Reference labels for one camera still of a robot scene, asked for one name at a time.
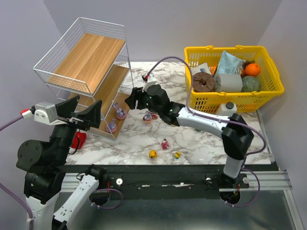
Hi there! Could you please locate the purple figure orange donut toy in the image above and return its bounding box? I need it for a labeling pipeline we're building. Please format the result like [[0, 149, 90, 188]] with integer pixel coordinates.
[[142, 113, 152, 124]]

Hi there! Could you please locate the red strawberry cake toy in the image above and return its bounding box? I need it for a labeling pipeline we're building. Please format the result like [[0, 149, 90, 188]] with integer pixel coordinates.
[[151, 113, 159, 120]]

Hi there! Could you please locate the purple bunny pink donut toy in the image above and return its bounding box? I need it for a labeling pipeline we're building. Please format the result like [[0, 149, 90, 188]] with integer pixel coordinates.
[[106, 118, 117, 134]]

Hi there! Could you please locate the pink strawberry figure toy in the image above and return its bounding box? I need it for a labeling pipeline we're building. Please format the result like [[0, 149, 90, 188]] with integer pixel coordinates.
[[161, 138, 170, 150]]

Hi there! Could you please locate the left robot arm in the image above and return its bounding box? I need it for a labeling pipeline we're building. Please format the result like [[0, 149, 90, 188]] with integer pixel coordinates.
[[16, 95, 107, 230]]

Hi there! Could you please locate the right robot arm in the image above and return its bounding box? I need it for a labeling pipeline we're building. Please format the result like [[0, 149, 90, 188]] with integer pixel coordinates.
[[125, 84, 254, 184]]

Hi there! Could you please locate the red bell pepper toy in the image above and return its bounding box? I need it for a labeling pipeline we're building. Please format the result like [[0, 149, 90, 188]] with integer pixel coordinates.
[[71, 131, 87, 150]]

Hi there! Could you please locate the yellow duck toy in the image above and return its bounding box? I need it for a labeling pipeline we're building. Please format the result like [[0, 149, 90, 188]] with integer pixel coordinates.
[[149, 150, 158, 159]]

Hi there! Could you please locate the brown chocolate donut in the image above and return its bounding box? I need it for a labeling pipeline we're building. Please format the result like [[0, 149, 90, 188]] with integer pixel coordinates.
[[192, 72, 215, 92]]

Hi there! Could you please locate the yellow minion toy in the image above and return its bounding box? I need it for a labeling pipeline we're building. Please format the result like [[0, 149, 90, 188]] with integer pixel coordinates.
[[174, 151, 181, 159]]

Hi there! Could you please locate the white tissue packet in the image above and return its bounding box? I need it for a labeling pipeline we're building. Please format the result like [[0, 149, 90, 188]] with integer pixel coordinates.
[[191, 62, 212, 76]]

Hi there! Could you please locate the white paper roll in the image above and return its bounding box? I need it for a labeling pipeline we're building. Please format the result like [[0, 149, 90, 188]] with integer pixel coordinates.
[[214, 73, 242, 92]]

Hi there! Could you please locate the white bottle grey cap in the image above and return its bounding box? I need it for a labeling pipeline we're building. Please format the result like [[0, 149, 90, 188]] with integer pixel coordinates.
[[215, 102, 237, 117]]

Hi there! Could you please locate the light blue snack bag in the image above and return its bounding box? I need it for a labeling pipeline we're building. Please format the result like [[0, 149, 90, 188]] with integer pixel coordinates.
[[216, 50, 246, 75]]

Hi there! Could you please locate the green melon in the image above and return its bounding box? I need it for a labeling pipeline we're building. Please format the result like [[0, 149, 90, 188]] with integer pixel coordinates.
[[241, 76, 261, 92]]

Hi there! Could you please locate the orange fruit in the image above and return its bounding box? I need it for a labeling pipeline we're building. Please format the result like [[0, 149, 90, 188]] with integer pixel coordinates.
[[245, 63, 261, 77]]

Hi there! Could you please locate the yellow plastic basket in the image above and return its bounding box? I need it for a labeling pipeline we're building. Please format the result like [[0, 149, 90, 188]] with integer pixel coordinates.
[[184, 45, 284, 114]]

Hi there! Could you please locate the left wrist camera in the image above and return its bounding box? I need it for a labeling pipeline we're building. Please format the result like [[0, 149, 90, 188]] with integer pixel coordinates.
[[20, 102, 61, 126]]

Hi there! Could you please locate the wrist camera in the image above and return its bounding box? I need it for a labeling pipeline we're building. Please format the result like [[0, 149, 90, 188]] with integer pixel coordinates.
[[142, 73, 157, 92], [20, 102, 61, 126]]

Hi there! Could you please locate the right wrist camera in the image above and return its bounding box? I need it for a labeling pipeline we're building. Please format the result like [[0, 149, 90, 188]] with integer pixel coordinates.
[[142, 73, 157, 92]]

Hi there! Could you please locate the white wire wooden shelf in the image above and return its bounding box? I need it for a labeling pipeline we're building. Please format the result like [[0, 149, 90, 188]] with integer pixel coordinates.
[[33, 17, 132, 140]]

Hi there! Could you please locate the black mounting rail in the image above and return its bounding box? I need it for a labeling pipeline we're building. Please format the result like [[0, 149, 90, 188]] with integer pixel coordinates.
[[62, 164, 293, 201]]

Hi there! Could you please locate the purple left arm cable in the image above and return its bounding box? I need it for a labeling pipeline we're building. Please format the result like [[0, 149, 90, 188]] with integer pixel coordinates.
[[0, 115, 33, 230]]

